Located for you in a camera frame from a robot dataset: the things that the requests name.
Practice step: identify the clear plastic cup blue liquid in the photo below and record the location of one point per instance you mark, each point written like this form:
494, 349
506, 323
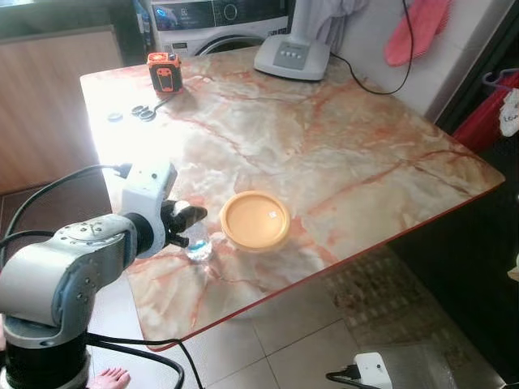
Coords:
199, 247

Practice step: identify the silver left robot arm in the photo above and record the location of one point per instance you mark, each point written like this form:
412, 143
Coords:
57, 275

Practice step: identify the orange round bowl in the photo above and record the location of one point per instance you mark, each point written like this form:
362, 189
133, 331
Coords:
255, 220

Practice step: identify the black scissors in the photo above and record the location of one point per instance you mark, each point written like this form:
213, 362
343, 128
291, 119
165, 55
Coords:
146, 112

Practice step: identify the small grey round cap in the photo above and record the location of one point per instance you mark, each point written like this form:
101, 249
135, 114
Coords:
115, 117

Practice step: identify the marble table with red edge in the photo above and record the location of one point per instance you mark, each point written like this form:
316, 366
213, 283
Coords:
324, 162

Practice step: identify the orange black handheld device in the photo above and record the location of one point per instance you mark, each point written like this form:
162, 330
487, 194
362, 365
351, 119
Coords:
165, 73

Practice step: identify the white printed cloth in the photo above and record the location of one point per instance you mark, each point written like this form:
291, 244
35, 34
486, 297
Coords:
511, 109

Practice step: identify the brown wooden cabinet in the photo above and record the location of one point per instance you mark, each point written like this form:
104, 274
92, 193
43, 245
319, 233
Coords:
49, 105

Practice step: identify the white appliance base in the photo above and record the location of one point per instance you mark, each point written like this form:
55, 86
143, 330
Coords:
292, 57

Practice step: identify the red hanging cloth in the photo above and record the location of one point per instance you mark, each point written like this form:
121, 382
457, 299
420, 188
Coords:
478, 121

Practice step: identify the white washing machine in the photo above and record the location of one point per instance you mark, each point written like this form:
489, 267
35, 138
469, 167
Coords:
219, 20

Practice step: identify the purple clothes hanger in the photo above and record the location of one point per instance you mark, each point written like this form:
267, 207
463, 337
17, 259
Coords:
486, 79

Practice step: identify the patterned floor mat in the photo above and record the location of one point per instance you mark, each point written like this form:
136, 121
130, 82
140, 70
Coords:
389, 288

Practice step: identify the pink cloth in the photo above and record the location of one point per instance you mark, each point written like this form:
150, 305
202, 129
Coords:
418, 28

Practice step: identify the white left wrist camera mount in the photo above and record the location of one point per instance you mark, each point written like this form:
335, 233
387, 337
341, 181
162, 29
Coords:
147, 190

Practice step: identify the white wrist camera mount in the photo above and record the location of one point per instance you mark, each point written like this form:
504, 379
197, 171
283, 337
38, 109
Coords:
147, 190
373, 371

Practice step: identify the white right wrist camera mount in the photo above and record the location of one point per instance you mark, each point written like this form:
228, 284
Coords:
373, 371

